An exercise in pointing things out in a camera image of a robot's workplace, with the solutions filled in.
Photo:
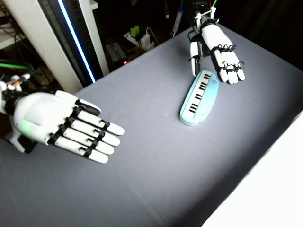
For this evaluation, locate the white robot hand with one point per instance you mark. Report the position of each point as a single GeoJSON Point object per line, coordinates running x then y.
{"type": "Point", "coordinates": [211, 35]}
{"type": "Point", "coordinates": [35, 113]}

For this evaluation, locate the light blue toy keyboard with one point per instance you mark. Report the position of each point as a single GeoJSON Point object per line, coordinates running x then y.
{"type": "Point", "coordinates": [208, 99]}

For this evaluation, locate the hanging white and blue tool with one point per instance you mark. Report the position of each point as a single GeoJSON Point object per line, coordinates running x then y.
{"type": "Point", "coordinates": [177, 21]}

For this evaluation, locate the white plug adapter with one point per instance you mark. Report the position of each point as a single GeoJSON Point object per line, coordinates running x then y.
{"type": "Point", "coordinates": [146, 40]}

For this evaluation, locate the green plug adapter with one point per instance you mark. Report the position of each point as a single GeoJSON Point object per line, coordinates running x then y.
{"type": "Point", "coordinates": [135, 30]}

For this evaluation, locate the white column with blue light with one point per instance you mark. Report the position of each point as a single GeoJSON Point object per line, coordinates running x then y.
{"type": "Point", "coordinates": [35, 35]}

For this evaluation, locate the white shelf board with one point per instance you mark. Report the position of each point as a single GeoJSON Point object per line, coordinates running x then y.
{"type": "Point", "coordinates": [7, 40]}

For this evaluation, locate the black device with red light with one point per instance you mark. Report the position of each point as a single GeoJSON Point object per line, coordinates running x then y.
{"type": "Point", "coordinates": [117, 56]}

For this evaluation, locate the grey table cloth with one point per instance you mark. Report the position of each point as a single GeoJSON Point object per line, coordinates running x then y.
{"type": "Point", "coordinates": [142, 177]}

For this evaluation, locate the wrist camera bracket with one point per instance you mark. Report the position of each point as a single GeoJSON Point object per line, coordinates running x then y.
{"type": "Point", "coordinates": [17, 143]}

